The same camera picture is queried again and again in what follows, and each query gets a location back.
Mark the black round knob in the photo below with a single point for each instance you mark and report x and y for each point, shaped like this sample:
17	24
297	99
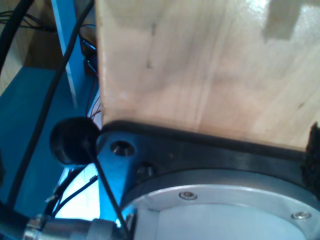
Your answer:
70	140

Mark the white post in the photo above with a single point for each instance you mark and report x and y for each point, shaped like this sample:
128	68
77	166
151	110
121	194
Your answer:
62	37

